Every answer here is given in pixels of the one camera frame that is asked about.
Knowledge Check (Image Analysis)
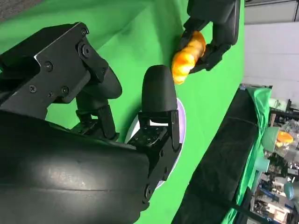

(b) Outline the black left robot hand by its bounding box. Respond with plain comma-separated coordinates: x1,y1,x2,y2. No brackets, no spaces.
176,0,240,73

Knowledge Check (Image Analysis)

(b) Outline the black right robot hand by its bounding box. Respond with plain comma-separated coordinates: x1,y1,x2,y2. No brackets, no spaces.
0,21,183,224

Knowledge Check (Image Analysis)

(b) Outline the orange and white bread roll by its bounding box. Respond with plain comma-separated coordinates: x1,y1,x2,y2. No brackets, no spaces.
171,30,207,85

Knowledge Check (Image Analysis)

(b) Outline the green table cloth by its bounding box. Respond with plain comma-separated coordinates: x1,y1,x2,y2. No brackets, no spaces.
0,0,246,224

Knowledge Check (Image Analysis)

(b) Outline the crumpled green cloth sheet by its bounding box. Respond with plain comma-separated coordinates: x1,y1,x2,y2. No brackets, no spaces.
225,84,273,224

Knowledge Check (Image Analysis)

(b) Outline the lilac plate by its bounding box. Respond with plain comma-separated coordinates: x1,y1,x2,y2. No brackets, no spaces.
123,98,187,190

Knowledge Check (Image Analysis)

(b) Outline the black backdrop cloth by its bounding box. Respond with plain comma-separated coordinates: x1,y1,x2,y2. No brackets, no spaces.
171,90,259,224

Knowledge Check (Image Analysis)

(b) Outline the orange toy bread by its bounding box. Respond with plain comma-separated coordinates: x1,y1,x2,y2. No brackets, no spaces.
277,131,294,147

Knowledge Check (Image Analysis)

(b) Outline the pale green mug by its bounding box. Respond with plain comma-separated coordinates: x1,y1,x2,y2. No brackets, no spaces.
254,153,270,173

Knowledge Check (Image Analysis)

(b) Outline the teal round container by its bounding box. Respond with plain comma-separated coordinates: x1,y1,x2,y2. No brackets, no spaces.
283,182,295,201

